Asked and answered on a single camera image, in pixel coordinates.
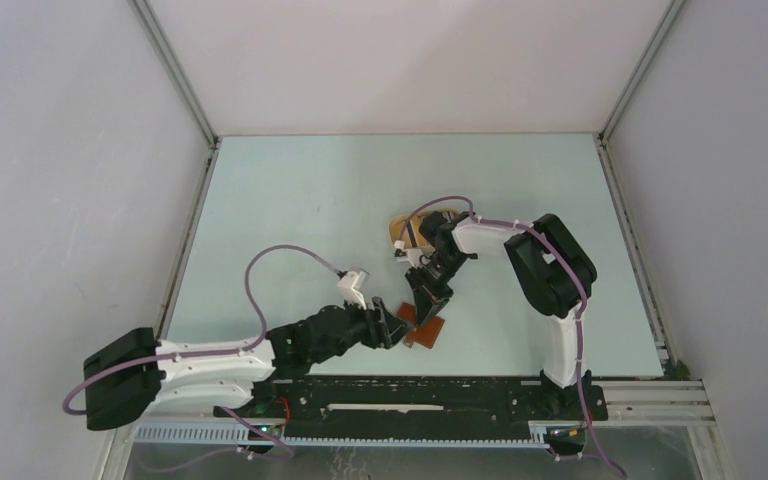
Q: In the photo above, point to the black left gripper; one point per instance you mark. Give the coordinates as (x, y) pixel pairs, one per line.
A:
(382, 328)

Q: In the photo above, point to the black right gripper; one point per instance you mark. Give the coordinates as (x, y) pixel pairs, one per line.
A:
(426, 294)

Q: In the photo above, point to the brown leather card holder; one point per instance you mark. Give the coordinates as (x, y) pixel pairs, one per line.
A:
(425, 335)

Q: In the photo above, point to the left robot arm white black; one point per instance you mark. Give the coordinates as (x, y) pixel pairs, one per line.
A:
(137, 373)

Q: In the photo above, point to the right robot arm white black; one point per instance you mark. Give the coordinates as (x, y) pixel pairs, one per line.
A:
(555, 275)

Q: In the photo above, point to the beige oval card tray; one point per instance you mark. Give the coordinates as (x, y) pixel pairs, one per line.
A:
(407, 230)

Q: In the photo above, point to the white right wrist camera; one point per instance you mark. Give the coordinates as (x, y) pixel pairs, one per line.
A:
(412, 256)

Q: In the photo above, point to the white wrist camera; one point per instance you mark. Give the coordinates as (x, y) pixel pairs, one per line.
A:
(412, 256)
(350, 285)

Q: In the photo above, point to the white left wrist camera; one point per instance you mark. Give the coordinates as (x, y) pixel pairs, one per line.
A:
(350, 285)

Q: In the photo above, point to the white toothed cable duct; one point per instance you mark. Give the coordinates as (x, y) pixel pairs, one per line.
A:
(233, 434)

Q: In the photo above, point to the aluminium frame rail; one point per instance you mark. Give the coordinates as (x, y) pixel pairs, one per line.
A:
(608, 401)

